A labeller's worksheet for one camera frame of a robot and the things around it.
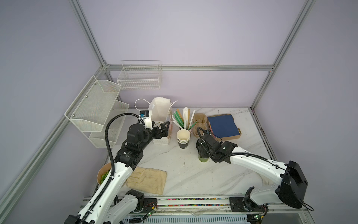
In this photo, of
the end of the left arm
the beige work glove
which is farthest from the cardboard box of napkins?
the end of the left arm

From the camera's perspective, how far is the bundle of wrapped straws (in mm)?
930

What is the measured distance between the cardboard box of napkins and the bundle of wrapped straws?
18cm

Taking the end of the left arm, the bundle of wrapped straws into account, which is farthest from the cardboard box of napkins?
the end of the left arm

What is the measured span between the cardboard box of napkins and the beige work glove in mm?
459

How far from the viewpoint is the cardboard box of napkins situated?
3.27 ft

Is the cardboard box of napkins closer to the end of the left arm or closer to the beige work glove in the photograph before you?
the beige work glove

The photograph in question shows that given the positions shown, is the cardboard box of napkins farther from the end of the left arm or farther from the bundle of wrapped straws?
the end of the left arm

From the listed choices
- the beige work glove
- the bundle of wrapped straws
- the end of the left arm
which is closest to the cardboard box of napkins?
the bundle of wrapped straws

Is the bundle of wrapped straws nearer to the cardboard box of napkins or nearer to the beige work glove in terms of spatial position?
the cardboard box of napkins

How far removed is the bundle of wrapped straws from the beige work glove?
1.09 feet

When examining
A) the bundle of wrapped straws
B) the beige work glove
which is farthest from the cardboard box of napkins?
the beige work glove

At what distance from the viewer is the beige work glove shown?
0.80 metres
